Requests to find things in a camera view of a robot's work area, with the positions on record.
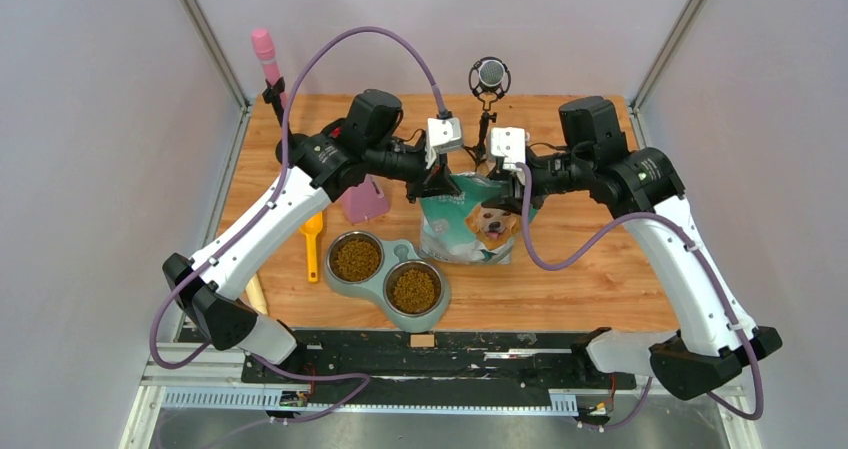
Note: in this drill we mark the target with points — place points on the yellow plastic scoop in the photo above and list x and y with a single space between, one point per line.
311 229

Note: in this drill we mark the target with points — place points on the silver studio microphone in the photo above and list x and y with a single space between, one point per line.
489 77

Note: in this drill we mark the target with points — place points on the black round-base mic stand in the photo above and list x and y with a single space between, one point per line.
275 96

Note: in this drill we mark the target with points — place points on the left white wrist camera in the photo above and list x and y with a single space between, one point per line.
442 136

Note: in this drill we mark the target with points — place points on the pink metronome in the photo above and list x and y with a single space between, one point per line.
364 202

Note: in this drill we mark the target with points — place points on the pink microphone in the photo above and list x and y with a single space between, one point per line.
264 49

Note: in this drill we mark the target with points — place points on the green pet food bag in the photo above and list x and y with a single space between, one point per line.
459 229

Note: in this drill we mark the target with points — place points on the black tripod mic stand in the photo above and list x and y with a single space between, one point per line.
478 152

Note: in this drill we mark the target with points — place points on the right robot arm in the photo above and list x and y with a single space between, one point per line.
716 338

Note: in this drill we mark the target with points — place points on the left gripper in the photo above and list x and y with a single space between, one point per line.
438 181

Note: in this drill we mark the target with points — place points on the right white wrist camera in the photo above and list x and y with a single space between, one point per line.
506 148

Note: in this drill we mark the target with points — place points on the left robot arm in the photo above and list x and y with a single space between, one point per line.
315 171

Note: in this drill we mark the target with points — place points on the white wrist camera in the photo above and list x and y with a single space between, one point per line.
506 148
442 136

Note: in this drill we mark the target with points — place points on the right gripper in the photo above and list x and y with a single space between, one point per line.
514 201

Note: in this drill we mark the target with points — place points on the wooden block on rail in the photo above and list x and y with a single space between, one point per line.
422 341

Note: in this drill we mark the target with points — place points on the grey double pet bowl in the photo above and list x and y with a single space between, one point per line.
412 293

